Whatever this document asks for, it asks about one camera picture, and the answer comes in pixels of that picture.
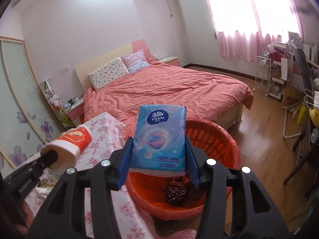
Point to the pink curtain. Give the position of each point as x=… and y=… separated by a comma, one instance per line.
x=236, y=44

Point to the white rolling cart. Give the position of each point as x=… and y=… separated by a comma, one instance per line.
x=278, y=79

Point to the brown plaid scrunchie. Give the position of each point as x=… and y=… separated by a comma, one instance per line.
x=179, y=180

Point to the bed with orange duvet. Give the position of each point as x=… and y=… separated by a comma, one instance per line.
x=174, y=84

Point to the floral print pillow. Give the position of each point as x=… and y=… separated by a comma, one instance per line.
x=109, y=73

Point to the dark green mug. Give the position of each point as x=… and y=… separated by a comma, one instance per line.
x=73, y=101

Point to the pink striped pillow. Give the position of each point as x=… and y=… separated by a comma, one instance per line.
x=135, y=61

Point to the pink and white nightstand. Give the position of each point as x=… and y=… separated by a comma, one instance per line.
x=76, y=117
x=172, y=61

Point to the orange plastic basket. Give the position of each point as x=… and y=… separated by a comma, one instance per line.
x=219, y=142

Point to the person's left hand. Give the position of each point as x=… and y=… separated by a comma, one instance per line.
x=28, y=214

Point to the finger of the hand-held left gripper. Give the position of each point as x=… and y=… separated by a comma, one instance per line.
x=48, y=158

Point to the wardrobe with purple flower doors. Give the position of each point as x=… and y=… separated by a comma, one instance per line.
x=20, y=92

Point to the clear tube of plush toys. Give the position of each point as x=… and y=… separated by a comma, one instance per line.
x=53, y=99

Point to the black floral scrunchie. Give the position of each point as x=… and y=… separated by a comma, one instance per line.
x=175, y=195

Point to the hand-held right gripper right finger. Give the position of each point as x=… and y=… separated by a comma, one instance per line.
x=193, y=161

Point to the white wall switch plate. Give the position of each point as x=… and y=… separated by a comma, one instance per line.
x=65, y=70

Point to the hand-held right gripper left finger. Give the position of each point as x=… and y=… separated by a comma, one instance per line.
x=125, y=159

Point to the pink floral tablecloth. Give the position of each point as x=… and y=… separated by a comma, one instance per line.
x=104, y=132

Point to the yellow bag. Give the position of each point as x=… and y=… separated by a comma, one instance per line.
x=302, y=114

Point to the red and white paper cup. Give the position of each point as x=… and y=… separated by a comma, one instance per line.
x=74, y=139

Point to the brown cardboard box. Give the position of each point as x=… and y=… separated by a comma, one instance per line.
x=290, y=98

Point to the blue tissue pack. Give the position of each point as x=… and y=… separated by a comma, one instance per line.
x=159, y=134

